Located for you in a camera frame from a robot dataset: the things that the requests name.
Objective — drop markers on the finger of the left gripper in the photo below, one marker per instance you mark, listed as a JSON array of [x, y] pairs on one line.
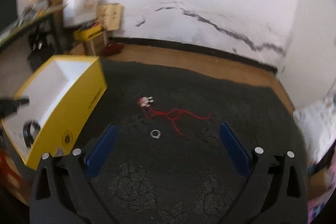
[[9, 106]]

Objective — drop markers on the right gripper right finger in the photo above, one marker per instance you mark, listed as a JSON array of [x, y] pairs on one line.
[[274, 191]]

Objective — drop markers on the black monitor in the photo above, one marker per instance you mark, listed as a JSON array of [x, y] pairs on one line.
[[8, 13]]

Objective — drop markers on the white paper bag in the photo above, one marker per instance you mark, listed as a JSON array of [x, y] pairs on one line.
[[78, 12]]

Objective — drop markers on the black speaker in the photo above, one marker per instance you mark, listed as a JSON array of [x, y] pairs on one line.
[[38, 41]]

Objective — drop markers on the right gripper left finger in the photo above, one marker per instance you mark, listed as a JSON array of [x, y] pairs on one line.
[[49, 191]]

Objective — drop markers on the yellow cardboard box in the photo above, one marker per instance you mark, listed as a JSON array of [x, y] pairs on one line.
[[85, 35]]

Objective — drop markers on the brown kraft paper bag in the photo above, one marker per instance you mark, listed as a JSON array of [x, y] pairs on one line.
[[111, 16]]

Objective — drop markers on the black desk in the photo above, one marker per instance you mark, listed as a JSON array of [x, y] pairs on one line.
[[48, 15]]

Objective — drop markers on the black patterned table cloth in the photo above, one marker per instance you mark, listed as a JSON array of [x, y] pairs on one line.
[[168, 164]]

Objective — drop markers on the yellow white open box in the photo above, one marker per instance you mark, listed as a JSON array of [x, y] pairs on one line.
[[63, 92]]

